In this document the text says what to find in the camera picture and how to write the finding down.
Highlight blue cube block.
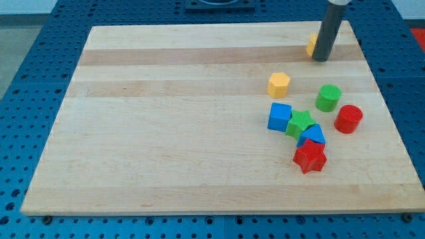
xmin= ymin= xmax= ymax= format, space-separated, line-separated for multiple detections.
xmin=267 ymin=102 xmax=292 ymax=132

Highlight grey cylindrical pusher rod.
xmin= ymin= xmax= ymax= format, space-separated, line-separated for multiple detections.
xmin=312 ymin=0 xmax=351 ymax=62

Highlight green cylinder block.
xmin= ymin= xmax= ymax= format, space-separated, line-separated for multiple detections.
xmin=315 ymin=84 xmax=341 ymax=112

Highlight red star block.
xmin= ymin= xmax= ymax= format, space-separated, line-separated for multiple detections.
xmin=293 ymin=139 xmax=327 ymax=174

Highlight blue triangle block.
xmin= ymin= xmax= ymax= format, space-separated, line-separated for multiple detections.
xmin=296 ymin=124 xmax=326 ymax=147

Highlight green star block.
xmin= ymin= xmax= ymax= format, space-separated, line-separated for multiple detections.
xmin=286 ymin=110 xmax=317 ymax=140

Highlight yellow hexagon block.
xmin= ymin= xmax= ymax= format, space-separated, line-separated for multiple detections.
xmin=267 ymin=72 xmax=291 ymax=98

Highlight yellow block behind rod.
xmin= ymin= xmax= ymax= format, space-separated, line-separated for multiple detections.
xmin=306 ymin=33 xmax=318 ymax=57

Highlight wooden board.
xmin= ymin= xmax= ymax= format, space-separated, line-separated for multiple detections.
xmin=21 ymin=21 xmax=424 ymax=216

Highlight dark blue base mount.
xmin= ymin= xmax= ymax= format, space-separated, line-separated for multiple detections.
xmin=185 ymin=0 xmax=256 ymax=12

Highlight red cylinder block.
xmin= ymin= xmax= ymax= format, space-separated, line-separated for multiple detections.
xmin=334 ymin=105 xmax=363 ymax=134

